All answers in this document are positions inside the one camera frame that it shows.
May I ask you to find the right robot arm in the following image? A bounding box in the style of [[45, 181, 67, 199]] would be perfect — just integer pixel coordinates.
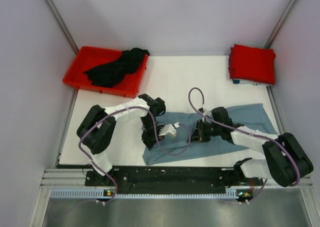
[[191, 107, 314, 187]]

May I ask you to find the red plastic bin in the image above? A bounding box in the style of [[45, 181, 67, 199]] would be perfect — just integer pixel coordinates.
[[63, 46, 149, 98]]

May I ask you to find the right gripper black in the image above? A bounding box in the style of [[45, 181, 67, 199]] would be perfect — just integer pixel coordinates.
[[187, 119, 222, 143]]

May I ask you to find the aluminium frame rail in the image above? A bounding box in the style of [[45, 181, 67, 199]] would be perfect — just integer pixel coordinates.
[[40, 168, 313, 189]]

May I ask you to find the grey slotted cable duct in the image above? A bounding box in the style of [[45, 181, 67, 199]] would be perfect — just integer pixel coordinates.
[[50, 188, 252, 200]]

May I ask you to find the red t shirt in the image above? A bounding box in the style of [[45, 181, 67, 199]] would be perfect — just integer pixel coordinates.
[[228, 44, 276, 86]]

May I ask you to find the black t shirt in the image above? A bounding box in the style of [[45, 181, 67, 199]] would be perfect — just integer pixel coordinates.
[[84, 48, 150, 88]]

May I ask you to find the blue grey t shirt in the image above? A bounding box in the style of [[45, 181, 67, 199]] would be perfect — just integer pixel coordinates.
[[142, 103, 277, 166]]

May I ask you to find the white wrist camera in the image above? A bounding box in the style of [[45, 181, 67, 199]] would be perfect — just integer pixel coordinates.
[[198, 107, 212, 121], [158, 122, 180, 138]]

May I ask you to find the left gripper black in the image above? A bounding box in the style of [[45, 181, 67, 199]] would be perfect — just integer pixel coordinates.
[[140, 116, 166, 150]]

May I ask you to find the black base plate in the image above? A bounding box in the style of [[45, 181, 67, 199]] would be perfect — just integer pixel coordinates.
[[84, 164, 266, 195]]

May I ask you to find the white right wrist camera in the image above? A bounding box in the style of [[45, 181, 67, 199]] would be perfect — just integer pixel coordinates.
[[198, 107, 212, 121]]

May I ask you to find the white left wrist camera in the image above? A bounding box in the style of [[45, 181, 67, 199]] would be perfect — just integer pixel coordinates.
[[158, 122, 180, 138]]

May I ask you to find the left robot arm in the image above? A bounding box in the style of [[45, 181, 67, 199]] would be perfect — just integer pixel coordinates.
[[76, 94, 166, 186]]

